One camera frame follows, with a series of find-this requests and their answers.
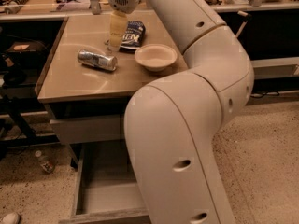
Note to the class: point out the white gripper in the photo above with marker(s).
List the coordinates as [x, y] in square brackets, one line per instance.
[124, 0]

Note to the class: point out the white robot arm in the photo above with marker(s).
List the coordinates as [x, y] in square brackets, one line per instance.
[169, 124]

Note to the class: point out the grey upper drawer front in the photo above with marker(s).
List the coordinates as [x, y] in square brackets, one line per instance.
[88, 129]

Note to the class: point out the blue kettle chips bag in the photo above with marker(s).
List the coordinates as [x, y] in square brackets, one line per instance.
[134, 35]

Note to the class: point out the white bowl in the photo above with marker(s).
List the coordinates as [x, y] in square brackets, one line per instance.
[155, 57]

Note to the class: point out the open grey lower drawer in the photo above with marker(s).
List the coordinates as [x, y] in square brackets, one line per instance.
[106, 191]

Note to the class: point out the white object on floor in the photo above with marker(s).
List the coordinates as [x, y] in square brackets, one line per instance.
[11, 218]

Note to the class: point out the grey drawer cabinet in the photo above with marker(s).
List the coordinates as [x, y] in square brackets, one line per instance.
[70, 89]

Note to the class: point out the black bag on shelf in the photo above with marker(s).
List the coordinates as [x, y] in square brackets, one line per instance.
[28, 54]

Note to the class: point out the black stand frame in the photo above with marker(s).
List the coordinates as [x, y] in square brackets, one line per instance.
[18, 110]

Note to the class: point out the plastic bottle on floor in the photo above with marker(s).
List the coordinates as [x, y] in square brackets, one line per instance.
[44, 162]

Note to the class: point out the silver red bull can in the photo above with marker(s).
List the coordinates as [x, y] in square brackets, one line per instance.
[95, 60]

